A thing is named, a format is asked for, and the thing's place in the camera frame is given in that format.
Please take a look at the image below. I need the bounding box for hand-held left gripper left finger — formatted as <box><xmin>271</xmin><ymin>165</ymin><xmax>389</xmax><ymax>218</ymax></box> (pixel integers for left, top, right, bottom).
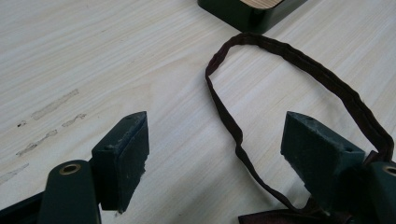
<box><xmin>91</xmin><ymin>110</ymin><xmax>150</xmax><ymax>215</ymax></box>

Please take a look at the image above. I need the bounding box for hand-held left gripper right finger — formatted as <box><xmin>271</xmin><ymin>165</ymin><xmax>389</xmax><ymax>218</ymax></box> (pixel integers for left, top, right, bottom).
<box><xmin>280</xmin><ymin>110</ymin><xmax>366</xmax><ymax>213</ymax></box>

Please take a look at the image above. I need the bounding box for dark red cloth bag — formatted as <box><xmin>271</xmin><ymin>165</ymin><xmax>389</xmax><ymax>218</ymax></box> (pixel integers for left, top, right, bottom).
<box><xmin>205</xmin><ymin>32</ymin><xmax>396</xmax><ymax>224</ymax></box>

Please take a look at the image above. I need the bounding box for black hook stand wooden base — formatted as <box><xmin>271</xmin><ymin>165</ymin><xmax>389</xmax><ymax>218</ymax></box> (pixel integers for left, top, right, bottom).
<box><xmin>196</xmin><ymin>0</ymin><xmax>308</xmax><ymax>35</ymax></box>

